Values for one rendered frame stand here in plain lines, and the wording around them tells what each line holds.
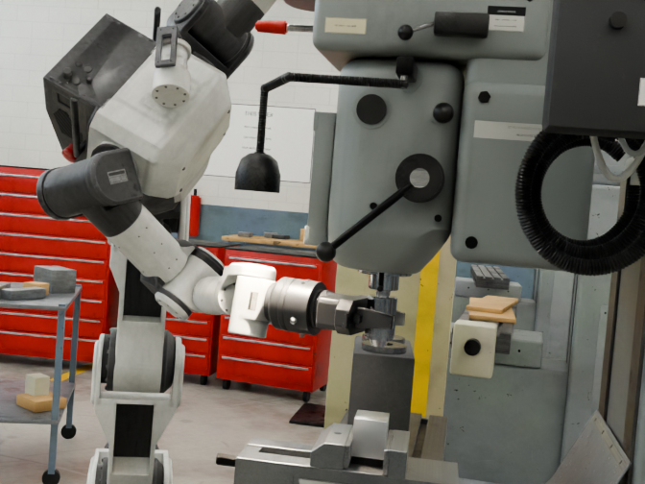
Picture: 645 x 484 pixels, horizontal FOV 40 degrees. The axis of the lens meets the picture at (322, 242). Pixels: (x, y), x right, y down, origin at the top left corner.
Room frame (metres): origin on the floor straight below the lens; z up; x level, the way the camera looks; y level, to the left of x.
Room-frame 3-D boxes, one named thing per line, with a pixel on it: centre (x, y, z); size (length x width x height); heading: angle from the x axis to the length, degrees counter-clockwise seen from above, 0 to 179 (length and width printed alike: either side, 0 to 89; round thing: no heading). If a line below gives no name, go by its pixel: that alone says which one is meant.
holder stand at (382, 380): (1.79, -0.14, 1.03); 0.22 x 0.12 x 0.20; 177
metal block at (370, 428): (1.38, -0.10, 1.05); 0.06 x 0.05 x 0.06; 173
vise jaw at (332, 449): (1.38, -0.04, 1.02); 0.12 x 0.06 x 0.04; 173
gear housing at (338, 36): (1.38, -0.14, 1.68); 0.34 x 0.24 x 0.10; 81
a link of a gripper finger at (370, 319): (1.36, -0.09, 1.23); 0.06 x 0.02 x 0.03; 66
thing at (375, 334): (1.38, -0.10, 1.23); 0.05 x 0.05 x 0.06
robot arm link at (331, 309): (1.42, -0.02, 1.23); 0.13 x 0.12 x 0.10; 157
